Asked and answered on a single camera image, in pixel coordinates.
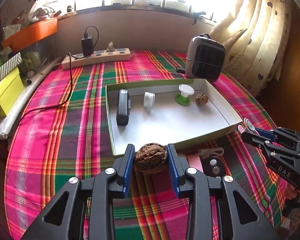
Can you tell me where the long pink clip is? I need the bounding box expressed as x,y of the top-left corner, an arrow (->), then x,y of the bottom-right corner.
186,154 -> 203,172

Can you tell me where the short pink clip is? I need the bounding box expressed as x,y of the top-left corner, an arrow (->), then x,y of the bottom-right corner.
238,118 -> 259,134

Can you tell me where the black round button device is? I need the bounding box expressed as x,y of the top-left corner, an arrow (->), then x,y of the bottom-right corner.
201,156 -> 226,178

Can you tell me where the white usb cable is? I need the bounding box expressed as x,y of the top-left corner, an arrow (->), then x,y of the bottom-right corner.
196,146 -> 225,158

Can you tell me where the large brown walnut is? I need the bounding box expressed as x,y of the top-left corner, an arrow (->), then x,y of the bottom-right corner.
134,143 -> 167,174

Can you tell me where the small brown walnut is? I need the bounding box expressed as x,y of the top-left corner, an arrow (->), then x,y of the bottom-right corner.
195,93 -> 209,106

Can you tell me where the green white spool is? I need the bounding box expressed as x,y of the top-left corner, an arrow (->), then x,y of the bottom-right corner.
175,84 -> 194,106

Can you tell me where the small white jar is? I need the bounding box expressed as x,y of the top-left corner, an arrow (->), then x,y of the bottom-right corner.
143,92 -> 155,108

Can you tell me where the black rectangular device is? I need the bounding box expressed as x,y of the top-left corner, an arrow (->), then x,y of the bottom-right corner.
116,89 -> 131,126

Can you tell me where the person's right hand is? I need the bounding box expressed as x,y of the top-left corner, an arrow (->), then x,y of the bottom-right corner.
284,186 -> 300,205

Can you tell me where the green white cardboard tray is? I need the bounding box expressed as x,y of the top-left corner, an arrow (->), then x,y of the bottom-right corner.
106,79 -> 243,156

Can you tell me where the plaid pink green tablecloth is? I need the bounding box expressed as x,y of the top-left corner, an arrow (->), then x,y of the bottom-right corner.
4,51 -> 286,239

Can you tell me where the grey black space heater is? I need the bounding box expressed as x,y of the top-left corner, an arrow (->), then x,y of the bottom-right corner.
176,33 -> 226,82

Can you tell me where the cream heart curtain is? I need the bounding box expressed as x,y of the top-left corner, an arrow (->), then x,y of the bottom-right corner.
210,0 -> 291,96

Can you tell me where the yellow box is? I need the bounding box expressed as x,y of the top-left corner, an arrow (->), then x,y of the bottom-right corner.
0,67 -> 24,118

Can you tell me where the beige power strip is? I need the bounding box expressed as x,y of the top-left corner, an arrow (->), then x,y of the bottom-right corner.
62,48 -> 132,70

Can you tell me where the small beige plug figurine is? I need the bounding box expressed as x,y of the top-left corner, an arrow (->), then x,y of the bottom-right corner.
107,42 -> 115,53

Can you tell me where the striped green box lid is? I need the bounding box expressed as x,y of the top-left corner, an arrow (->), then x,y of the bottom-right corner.
0,53 -> 22,82

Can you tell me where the black charger adapter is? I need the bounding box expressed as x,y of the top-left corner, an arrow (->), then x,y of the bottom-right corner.
81,36 -> 94,57

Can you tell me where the orange tray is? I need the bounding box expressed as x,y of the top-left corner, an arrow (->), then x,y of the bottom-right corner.
2,18 -> 58,52

